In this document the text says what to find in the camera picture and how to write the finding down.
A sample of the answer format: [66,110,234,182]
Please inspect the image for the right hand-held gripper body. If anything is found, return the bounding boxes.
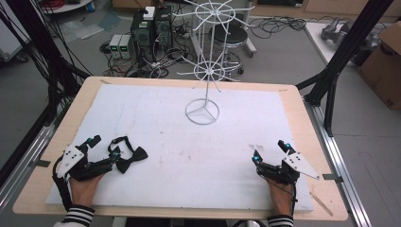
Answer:
[255,151,321,186]

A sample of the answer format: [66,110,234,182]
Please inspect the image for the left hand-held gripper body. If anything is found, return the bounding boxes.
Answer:
[56,144,114,183]

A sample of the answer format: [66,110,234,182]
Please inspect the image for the black bow tie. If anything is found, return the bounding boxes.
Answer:
[107,135,149,175]

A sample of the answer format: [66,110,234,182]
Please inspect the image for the person's left hand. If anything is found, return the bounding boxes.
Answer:
[68,173,106,210]

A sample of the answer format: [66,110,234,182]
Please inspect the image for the person's right hand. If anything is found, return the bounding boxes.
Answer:
[266,179,296,218]

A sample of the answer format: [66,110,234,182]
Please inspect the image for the thin wooden stick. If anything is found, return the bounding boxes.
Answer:
[308,191,334,218]

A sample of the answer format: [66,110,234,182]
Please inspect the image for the white foam mat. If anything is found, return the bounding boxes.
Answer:
[44,83,316,213]

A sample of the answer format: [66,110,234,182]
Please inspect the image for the person's left striped sleeve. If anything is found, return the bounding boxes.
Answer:
[53,204,96,227]

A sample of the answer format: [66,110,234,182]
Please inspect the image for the person's striped sleeve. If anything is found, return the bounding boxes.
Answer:
[53,204,96,227]
[266,214,295,227]

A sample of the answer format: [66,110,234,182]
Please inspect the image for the person's right striped sleeve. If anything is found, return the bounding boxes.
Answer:
[266,214,295,227]

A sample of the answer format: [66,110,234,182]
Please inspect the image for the grey power supply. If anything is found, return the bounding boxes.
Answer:
[108,33,123,60]
[118,34,134,60]

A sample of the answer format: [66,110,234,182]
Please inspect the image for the black computer tower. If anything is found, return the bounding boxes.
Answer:
[130,9,157,62]
[153,6,174,51]

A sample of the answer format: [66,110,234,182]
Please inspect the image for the black round stool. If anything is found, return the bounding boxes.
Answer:
[208,24,250,76]

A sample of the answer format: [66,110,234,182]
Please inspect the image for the brown cardboard box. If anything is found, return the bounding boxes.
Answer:
[357,21,401,111]

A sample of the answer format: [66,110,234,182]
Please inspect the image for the grey handheld vacuum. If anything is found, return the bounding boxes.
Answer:
[321,17,381,51]

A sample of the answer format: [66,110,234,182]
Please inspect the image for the round white table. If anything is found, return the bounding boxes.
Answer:
[40,0,94,15]

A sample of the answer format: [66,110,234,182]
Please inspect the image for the white box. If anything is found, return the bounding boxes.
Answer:
[143,6,156,21]

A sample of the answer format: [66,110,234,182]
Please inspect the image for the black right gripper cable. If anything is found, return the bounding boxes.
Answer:
[264,176,299,217]

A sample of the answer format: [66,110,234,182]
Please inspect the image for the aluminium rail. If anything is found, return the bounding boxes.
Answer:
[0,103,69,216]
[303,97,374,227]

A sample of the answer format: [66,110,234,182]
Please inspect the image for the white wire display rack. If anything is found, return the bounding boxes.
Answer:
[172,0,255,126]

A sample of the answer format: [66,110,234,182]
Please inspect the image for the bundle of floor cables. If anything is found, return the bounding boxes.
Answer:
[98,41,197,79]

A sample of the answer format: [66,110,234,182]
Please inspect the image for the black metal frame stand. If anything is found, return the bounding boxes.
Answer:
[295,0,395,137]
[0,0,93,127]

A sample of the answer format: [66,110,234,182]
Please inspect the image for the tangle of black cables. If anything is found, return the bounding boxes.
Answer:
[250,15,308,41]

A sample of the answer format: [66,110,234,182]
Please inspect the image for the red cable coil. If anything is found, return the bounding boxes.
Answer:
[40,0,65,9]

